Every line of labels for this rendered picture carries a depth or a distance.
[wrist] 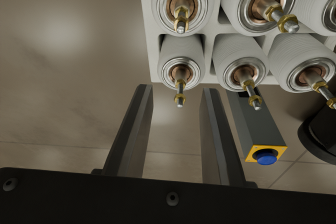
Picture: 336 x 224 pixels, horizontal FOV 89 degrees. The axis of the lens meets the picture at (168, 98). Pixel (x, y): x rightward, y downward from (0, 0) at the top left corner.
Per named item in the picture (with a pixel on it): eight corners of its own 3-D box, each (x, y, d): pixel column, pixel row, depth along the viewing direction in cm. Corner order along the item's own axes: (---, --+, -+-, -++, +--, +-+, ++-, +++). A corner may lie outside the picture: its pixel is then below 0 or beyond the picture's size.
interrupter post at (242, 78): (233, 76, 33) (237, 87, 31) (242, 66, 32) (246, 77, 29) (244, 80, 34) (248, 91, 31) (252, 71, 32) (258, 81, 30)
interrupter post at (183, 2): (172, 13, 26) (171, 20, 24) (176, -5, 25) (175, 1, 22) (187, 17, 27) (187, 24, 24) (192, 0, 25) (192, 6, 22)
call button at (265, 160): (276, 148, 37) (280, 157, 36) (270, 157, 40) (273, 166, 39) (257, 147, 38) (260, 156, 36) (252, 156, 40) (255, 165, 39)
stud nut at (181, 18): (170, 26, 21) (170, 28, 20) (177, 12, 20) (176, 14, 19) (185, 33, 21) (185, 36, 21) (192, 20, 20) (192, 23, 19)
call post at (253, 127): (248, 66, 59) (287, 145, 36) (242, 83, 64) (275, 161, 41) (226, 66, 60) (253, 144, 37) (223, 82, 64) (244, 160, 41)
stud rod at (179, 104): (178, 80, 33) (177, 108, 27) (177, 76, 32) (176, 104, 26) (183, 80, 32) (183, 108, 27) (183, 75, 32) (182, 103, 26)
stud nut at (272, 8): (273, 1, 21) (276, 3, 21) (284, 7, 22) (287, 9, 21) (262, 17, 23) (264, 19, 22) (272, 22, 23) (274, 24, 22)
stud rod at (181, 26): (177, 11, 25) (174, 32, 19) (180, 4, 24) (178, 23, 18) (183, 15, 25) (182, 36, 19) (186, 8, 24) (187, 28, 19)
